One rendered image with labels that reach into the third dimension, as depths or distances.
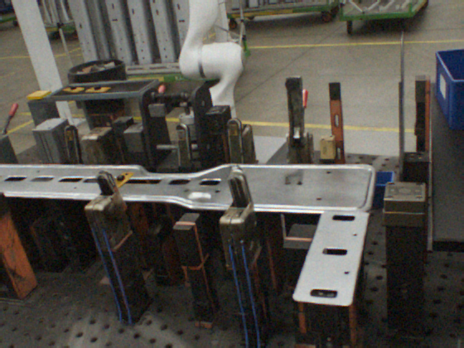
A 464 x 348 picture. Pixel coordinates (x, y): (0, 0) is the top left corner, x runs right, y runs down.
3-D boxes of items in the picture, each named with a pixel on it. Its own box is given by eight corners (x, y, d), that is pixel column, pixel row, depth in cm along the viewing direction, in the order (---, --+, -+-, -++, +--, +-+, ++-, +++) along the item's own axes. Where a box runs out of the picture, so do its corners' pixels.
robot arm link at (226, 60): (206, 103, 194) (195, 42, 183) (254, 100, 190) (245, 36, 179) (199, 116, 184) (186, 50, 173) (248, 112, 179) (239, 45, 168)
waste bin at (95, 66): (75, 153, 451) (50, 74, 419) (114, 131, 491) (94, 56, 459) (118, 157, 426) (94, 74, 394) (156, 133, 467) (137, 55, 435)
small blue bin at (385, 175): (358, 209, 164) (356, 185, 160) (361, 194, 172) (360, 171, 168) (393, 210, 160) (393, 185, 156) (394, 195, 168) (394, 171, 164)
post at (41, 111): (62, 210, 195) (25, 103, 176) (74, 201, 201) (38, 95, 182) (78, 211, 192) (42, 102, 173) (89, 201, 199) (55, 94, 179)
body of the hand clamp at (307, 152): (298, 253, 147) (286, 142, 132) (303, 239, 153) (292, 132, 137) (319, 254, 145) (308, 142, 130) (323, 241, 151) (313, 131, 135)
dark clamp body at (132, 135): (142, 243, 166) (112, 135, 149) (159, 221, 177) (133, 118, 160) (171, 245, 162) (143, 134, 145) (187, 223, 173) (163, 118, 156)
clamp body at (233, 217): (231, 351, 117) (204, 224, 102) (246, 316, 127) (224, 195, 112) (268, 356, 114) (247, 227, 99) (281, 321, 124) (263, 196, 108)
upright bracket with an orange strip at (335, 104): (340, 252, 145) (327, 83, 123) (340, 249, 146) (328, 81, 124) (350, 253, 143) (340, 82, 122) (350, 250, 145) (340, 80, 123)
